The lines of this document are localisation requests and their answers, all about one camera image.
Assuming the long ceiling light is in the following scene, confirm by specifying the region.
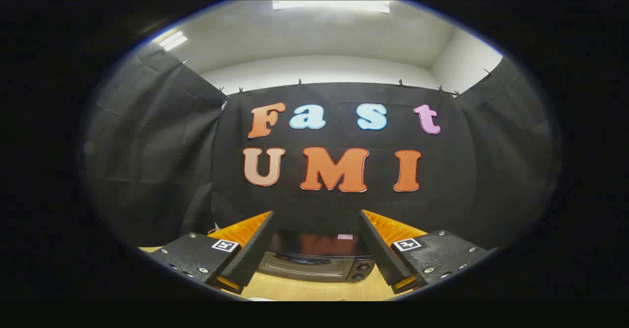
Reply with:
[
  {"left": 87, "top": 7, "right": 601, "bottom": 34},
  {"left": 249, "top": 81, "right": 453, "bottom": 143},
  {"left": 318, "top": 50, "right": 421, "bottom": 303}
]
[{"left": 272, "top": 0, "right": 390, "bottom": 14}]

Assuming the small ceiling light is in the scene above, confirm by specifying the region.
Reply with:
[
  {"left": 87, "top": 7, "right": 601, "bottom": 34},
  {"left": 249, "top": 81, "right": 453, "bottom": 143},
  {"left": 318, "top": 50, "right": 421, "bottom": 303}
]
[{"left": 157, "top": 30, "right": 188, "bottom": 52}]

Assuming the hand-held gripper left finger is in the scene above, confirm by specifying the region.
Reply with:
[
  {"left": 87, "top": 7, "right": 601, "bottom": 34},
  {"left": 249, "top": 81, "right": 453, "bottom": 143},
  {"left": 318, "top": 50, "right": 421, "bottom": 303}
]
[{"left": 147, "top": 210, "right": 275, "bottom": 295}]

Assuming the black toaster oven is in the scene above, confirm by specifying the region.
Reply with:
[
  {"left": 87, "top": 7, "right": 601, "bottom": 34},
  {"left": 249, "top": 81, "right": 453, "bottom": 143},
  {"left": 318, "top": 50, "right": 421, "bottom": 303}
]
[{"left": 256, "top": 230, "right": 376, "bottom": 283}]

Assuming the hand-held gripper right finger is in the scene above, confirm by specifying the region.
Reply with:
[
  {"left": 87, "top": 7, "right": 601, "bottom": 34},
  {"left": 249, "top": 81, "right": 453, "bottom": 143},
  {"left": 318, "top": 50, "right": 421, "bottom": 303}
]
[{"left": 358, "top": 209, "right": 499, "bottom": 294}]

